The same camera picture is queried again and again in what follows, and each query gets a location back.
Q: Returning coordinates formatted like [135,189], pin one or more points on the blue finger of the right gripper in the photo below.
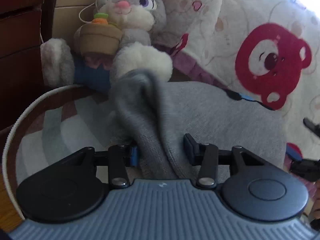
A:
[293,153]

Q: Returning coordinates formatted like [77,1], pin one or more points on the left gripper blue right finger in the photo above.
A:
[206,156]

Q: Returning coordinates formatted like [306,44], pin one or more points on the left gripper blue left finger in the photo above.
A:
[119,158]

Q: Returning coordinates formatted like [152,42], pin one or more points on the grey sweater with black cat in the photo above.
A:
[157,114]

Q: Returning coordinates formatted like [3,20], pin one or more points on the checkered cartoon bed sheet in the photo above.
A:
[47,132]

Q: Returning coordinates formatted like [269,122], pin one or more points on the bear print quilt purple trim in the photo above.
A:
[265,50]

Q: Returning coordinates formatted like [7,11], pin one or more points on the grey bunny plush toy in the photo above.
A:
[115,42]

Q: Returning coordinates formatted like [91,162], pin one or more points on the dark red wooden dresser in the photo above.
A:
[25,24]

